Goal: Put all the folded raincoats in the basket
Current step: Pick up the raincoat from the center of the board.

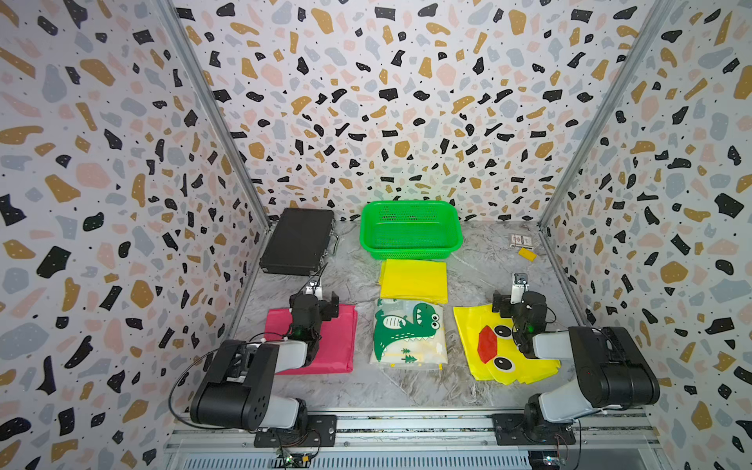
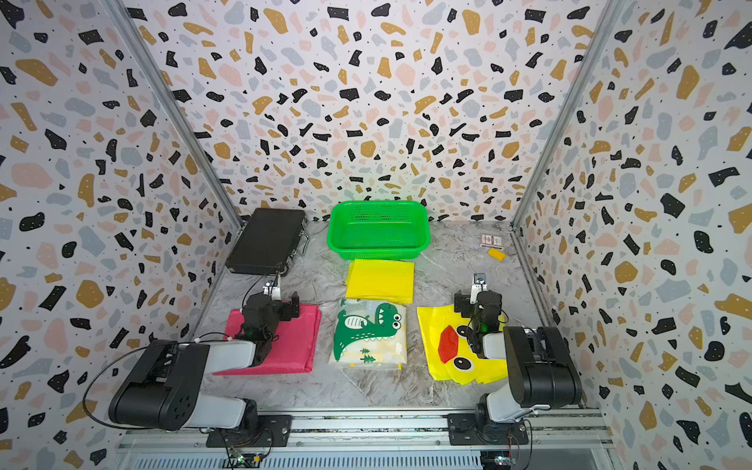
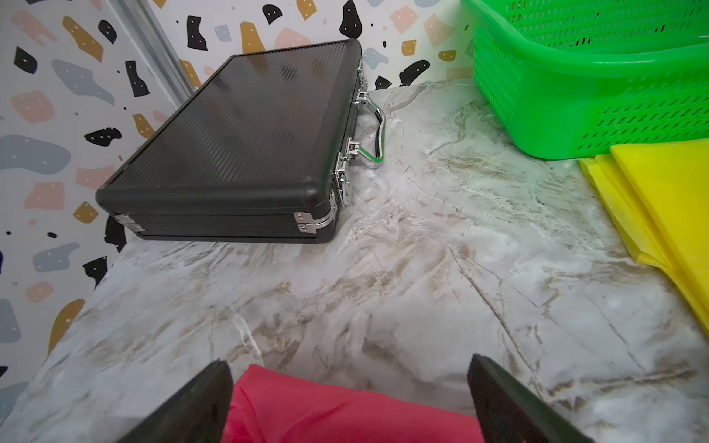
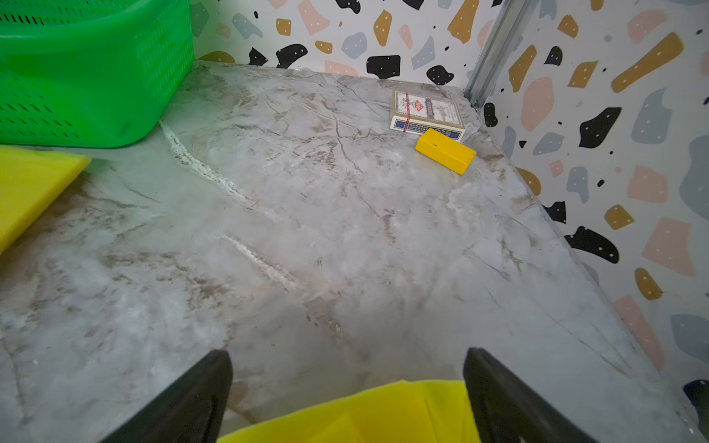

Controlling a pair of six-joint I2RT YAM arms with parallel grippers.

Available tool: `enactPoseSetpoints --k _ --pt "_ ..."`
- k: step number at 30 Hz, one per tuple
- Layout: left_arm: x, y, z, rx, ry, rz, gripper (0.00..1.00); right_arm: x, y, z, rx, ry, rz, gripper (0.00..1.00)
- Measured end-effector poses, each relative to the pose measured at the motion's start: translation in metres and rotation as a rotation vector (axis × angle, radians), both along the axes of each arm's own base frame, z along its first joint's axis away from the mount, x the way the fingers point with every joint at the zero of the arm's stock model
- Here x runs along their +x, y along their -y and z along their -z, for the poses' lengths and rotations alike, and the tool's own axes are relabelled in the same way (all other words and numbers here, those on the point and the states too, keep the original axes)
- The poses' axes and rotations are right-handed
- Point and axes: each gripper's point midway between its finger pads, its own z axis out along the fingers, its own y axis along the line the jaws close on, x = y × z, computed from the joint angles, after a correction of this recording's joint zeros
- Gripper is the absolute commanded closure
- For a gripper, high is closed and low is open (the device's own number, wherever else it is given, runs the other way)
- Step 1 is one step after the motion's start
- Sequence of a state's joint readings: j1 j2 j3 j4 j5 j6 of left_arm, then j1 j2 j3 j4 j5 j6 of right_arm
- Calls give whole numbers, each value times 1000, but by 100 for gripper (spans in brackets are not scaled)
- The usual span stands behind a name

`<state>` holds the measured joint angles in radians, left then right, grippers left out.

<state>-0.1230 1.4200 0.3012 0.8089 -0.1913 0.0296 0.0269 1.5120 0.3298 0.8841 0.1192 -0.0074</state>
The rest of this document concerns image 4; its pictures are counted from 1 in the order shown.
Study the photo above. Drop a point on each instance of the green plastic basket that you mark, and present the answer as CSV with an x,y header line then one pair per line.
x,y
90,74

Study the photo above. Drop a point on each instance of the plain yellow raincoat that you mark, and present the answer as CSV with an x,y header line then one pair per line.
x,y
30,182

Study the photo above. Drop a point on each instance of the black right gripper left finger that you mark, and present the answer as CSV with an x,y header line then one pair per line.
x,y
191,409

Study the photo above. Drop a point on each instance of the small yellow block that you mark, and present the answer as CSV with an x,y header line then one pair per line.
x,y
445,151

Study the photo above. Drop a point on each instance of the playing card box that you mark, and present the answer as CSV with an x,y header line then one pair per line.
x,y
416,114

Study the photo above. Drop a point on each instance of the aluminium corner post right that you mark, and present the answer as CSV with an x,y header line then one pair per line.
x,y
507,28

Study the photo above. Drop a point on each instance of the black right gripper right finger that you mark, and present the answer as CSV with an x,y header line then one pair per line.
x,y
505,409

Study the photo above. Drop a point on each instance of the yellow duck raincoat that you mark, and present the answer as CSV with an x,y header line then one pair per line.
x,y
421,411

